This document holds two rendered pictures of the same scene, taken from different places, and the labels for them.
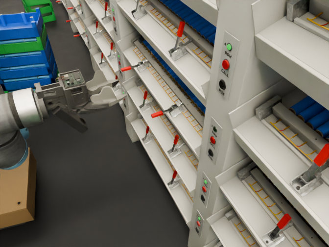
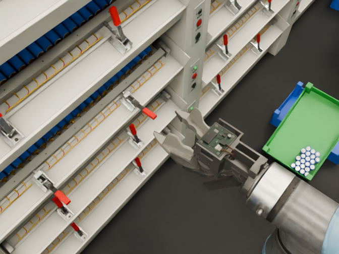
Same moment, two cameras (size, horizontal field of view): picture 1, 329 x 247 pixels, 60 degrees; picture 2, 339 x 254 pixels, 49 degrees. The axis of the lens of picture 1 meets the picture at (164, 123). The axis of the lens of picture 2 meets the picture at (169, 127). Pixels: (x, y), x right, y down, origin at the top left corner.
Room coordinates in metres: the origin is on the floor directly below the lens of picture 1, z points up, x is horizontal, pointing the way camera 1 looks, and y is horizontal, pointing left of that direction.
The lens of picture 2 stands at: (0.79, 0.48, 1.28)
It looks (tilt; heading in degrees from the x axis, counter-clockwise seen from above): 58 degrees down; 245
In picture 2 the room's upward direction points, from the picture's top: straight up
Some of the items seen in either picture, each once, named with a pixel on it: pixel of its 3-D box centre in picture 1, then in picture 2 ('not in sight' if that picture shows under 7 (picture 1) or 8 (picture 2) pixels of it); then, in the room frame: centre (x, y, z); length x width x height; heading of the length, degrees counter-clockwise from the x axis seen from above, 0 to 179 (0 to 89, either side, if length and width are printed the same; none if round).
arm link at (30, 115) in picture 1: (30, 106); (267, 189); (0.53, 0.33, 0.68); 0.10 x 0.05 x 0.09; 25
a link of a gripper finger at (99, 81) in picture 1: (100, 79); (172, 141); (0.63, 0.17, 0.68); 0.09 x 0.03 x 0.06; 130
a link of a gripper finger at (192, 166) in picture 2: not in sight; (193, 159); (0.61, 0.21, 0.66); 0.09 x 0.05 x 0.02; 130
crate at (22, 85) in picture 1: (30, 73); not in sight; (1.49, 0.84, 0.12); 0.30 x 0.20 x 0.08; 102
